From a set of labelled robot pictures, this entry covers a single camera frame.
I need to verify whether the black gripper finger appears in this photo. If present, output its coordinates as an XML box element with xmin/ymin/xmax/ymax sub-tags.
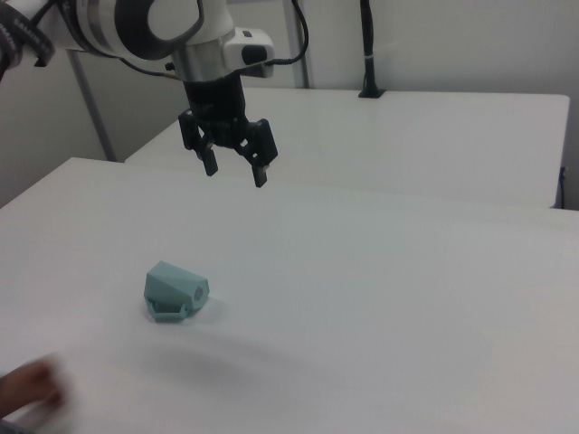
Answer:
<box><xmin>177</xmin><ymin>108</ymin><xmax>220</xmax><ymax>177</ymax></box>
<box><xmin>233</xmin><ymin>118</ymin><xmax>278</xmax><ymax>189</ymax></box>

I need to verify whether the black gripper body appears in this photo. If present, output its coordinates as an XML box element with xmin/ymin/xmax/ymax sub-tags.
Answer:
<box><xmin>182</xmin><ymin>74</ymin><xmax>249</xmax><ymax>146</ymax></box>

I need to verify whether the teal faceted plastic cup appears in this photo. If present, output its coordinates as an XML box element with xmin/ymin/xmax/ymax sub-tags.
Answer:
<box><xmin>143</xmin><ymin>259</ymin><xmax>211</xmax><ymax>325</ymax></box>

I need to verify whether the person's hand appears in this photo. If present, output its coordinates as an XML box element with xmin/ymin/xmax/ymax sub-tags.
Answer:
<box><xmin>0</xmin><ymin>350</ymin><xmax>76</xmax><ymax>422</ymax></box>

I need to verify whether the black pole with table clamp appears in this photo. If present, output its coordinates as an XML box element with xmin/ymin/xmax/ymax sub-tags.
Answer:
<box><xmin>357</xmin><ymin>0</ymin><xmax>386</xmax><ymax>99</ymax></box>

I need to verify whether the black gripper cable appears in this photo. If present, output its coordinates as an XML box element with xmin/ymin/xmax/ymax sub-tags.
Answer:
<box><xmin>260</xmin><ymin>0</ymin><xmax>310</xmax><ymax>67</ymax></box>

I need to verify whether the black lettered strap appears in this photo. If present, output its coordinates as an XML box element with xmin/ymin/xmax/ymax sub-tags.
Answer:
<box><xmin>0</xmin><ymin>0</ymin><xmax>58</xmax><ymax>69</ymax></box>

